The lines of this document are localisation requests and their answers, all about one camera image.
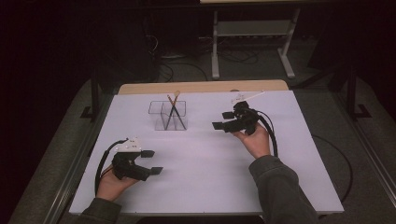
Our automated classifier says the right hand-held gripper cable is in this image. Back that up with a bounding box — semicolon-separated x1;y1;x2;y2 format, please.
248;106;279;158

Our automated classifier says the black floor cable loop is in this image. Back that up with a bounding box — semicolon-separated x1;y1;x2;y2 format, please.
311;134;355;203

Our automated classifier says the person's left hand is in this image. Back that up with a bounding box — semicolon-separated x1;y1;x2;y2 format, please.
96;167;139;203

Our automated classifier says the left hand-held gripper cable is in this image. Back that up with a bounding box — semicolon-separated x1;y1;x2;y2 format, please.
93;138;129;197

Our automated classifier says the hand-held gripper cable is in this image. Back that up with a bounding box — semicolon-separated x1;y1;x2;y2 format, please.
93;138;129;197
248;106;279;158

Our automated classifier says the wooden table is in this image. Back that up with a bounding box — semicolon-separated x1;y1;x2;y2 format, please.
118;79;290;96

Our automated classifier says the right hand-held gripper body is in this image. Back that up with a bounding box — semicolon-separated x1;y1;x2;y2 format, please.
222;91;267;135

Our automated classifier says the tangle of floor cables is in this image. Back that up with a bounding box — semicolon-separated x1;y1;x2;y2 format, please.
146;34;209;83

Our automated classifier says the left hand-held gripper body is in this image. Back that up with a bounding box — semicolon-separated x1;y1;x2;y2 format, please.
111;136;153;182

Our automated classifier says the white metal stand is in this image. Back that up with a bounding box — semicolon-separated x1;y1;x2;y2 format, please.
210;8;302;80

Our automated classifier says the person's right hand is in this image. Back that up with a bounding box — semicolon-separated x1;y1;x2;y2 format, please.
232;122;272;160

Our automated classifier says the black-handled makeup brush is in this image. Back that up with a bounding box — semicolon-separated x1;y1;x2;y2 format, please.
164;90;181;131

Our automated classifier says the clear acrylic organizer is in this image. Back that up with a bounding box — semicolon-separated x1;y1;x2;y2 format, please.
148;100;189;132

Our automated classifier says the black pencil with orange end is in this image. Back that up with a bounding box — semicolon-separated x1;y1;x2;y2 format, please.
166;93;188;131

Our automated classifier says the black metal stand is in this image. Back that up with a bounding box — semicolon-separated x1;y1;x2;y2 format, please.
345;66;373;121
79;69;102;123

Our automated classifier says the aluminium rail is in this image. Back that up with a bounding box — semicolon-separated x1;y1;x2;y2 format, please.
331;91;396;200
43;92;115;224

